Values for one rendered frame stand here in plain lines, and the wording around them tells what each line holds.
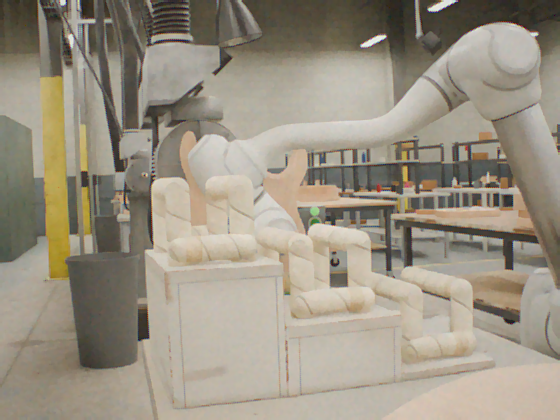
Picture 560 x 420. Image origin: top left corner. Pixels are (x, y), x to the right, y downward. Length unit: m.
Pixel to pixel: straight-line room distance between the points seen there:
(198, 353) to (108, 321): 3.77
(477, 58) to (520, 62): 0.08
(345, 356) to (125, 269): 3.75
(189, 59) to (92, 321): 3.14
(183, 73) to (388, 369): 0.98
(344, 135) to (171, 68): 0.46
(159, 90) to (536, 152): 0.86
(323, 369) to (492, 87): 0.69
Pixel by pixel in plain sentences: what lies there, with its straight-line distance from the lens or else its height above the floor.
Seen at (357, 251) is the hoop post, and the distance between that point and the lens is 0.94.
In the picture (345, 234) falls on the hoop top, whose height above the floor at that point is 1.13.
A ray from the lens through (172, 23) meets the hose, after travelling 1.86.
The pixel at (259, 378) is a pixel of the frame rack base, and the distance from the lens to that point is 0.89.
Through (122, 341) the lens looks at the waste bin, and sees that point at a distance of 4.69.
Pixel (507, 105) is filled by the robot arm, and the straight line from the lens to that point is 1.39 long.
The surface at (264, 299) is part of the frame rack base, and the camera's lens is 0.87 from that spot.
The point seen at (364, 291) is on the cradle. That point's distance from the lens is 0.94.
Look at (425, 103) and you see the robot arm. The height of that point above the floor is 1.35.
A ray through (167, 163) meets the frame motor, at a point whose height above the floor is 1.25.
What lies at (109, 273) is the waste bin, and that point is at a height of 0.63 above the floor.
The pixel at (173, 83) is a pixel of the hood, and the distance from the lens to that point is 1.68.
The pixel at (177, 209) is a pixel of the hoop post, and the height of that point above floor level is 1.17.
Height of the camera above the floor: 1.21
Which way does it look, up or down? 3 degrees down
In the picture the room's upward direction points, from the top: 2 degrees counter-clockwise
